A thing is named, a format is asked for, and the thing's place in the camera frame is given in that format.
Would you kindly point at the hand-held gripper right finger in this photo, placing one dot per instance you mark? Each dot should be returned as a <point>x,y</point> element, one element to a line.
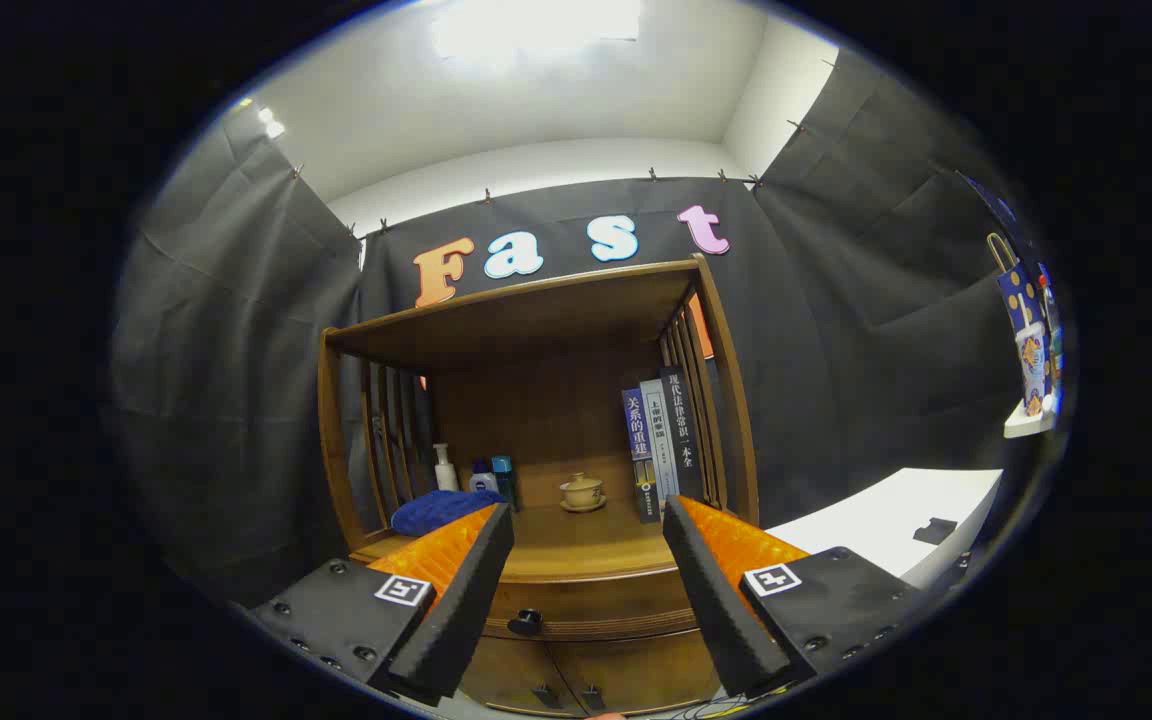
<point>721,610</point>

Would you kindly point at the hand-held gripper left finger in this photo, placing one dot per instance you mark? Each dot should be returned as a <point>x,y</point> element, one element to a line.
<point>456,610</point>

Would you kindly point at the black drawer knob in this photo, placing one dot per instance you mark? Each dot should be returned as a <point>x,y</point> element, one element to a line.
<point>526,621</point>

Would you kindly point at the wooden drawer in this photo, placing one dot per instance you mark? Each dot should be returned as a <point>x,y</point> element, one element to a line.
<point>616,605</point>

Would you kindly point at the wooden cabinet door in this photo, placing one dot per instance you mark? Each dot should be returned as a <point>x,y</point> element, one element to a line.
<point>516,675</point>

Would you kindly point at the wooden countertop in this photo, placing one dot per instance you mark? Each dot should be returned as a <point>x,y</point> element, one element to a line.
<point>586,545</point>

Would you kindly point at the wooden cabinet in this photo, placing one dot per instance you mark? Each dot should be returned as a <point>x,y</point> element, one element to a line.
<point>736,420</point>

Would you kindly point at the blue folded towel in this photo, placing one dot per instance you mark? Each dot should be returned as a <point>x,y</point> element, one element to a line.
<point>431,512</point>

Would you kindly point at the white bottle blue cap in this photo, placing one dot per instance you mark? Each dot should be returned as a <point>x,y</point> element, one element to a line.
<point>482,482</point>

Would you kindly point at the white pump bottle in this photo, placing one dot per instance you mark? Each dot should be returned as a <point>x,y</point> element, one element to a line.
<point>446,470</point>

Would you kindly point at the teal blue bottle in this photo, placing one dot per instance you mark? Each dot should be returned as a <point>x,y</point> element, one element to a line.
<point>504,478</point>

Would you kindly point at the beige saucer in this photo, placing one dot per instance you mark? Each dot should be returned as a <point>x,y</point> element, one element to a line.
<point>584,508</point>

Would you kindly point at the white side table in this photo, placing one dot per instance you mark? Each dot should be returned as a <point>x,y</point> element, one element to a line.
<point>866,525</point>

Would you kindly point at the beige lidded teacup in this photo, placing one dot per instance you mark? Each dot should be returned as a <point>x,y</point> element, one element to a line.
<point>582,489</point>

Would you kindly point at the blue spine book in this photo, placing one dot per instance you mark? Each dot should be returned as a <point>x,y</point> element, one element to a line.
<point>641,450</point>

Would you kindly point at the white spine book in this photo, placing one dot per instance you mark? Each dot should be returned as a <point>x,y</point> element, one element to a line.
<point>663,440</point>

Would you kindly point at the black spine book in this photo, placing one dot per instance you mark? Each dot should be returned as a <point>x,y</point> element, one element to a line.
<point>684,430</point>

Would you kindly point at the black block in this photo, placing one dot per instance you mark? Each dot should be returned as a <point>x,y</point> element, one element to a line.
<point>934,531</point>

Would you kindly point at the patterned paper cup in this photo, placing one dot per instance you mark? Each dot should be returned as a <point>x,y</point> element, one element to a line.
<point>1033,365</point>

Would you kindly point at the blue dotted paper bag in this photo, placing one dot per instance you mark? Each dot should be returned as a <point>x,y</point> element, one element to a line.
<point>1021,290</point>

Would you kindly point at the white wall shelf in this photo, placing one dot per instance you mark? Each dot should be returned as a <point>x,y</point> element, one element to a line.
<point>1026,420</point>

